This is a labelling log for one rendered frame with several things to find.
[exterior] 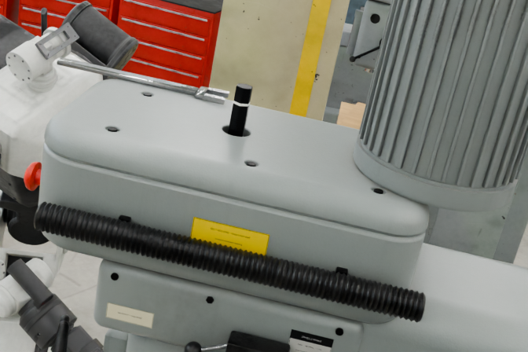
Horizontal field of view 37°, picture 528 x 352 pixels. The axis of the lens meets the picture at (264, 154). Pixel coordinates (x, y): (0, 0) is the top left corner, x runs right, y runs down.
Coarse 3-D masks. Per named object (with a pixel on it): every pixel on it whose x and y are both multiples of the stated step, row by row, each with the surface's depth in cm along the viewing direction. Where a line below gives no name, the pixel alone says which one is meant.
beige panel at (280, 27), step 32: (224, 0) 269; (256, 0) 267; (288, 0) 266; (320, 0) 264; (224, 32) 273; (256, 32) 271; (288, 32) 270; (320, 32) 268; (224, 64) 277; (256, 64) 276; (288, 64) 274; (320, 64) 272; (256, 96) 280; (288, 96) 278; (320, 96) 276
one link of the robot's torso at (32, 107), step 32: (0, 32) 164; (0, 64) 158; (0, 96) 152; (32, 96) 154; (64, 96) 156; (0, 128) 150; (32, 128) 150; (0, 160) 157; (32, 160) 154; (32, 192) 166
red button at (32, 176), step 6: (36, 162) 106; (30, 168) 105; (36, 168) 106; (24, 174) 106; (30, 174) 105; (36, 174) 106; (24, 180) 105; (30, 180) 105; (36, 180) 106; (30, 186) 105; (36, 186) 108
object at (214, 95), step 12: (60, 60) 110; (72, 60) 111; (96, 72) 110; (108, 72) 110; (120, 72) 110; (156, 84) 110; (168, 84) 110; (180, 84) 111; (204, 96) 108; (216, 96) 109; (228, 96) 111
